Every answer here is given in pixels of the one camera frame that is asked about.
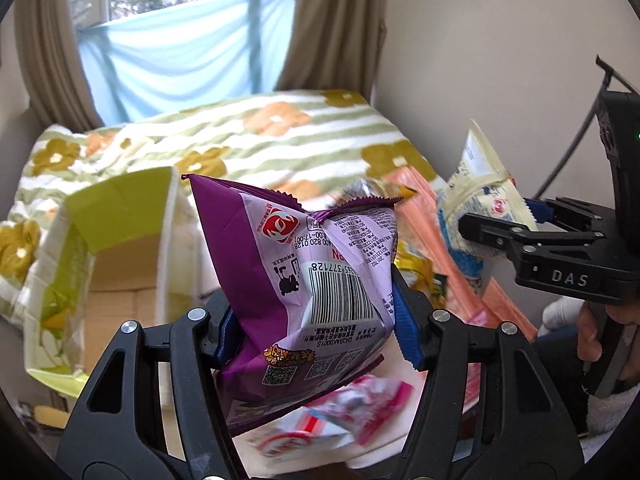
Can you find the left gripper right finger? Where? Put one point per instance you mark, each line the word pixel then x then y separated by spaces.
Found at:
pixel 522 429

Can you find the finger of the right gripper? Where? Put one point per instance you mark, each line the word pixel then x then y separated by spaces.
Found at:
pixel 564 213
pixel 485 236

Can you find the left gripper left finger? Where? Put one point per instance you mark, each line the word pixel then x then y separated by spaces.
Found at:
pixel 150 408

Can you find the white blue snack bag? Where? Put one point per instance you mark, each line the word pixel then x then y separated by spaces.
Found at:
pixel 480 185

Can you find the pink striped snack bag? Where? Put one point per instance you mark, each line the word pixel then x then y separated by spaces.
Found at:
pixel 349 415

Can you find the purple snack bag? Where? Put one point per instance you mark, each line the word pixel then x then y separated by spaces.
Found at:
pixel 311 290

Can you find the person's right hand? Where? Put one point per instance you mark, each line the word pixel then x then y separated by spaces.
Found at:
pixel 590 347

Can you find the orange towel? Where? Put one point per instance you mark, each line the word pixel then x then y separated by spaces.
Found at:
pixel 419 230

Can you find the yellow snack bag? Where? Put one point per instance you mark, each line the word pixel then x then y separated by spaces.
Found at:
pixel 419 274

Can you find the crumpled yellow red bag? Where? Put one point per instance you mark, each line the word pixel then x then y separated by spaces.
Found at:
pixel 367 187

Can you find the green cardboard box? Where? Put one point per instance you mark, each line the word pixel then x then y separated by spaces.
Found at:
pixel 127 248

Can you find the floral striped blanket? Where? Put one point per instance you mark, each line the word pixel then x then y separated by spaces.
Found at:
pixel 306 143

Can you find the right brown curtain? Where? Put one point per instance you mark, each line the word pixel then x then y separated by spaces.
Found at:
pixel 335 44

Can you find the brown curtain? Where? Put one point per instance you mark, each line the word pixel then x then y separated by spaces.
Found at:
pixel 335 44
pixel 47 49

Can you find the light blue window cloth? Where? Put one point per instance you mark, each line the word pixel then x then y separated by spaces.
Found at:
pixel 184 56

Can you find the left brown curtain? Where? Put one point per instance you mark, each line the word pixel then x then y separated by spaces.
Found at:
pixel 47 49

